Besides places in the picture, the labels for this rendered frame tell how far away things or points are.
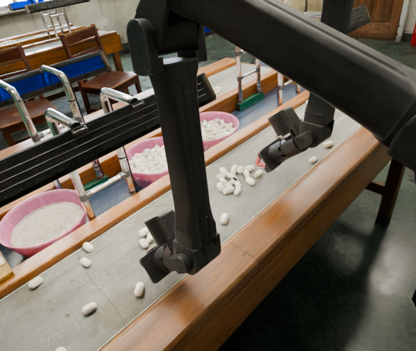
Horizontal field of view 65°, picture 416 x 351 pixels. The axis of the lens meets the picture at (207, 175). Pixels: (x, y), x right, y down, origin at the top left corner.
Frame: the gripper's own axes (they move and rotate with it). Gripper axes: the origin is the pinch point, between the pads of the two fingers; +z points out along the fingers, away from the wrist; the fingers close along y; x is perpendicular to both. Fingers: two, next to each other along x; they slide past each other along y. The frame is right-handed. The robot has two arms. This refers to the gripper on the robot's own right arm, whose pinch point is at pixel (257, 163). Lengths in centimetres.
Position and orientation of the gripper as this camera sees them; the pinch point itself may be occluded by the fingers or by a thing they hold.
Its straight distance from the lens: 105.6
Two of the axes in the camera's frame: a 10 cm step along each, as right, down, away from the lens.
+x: 5.5, 8.4, 0.3
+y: -7.0, 4.8, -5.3
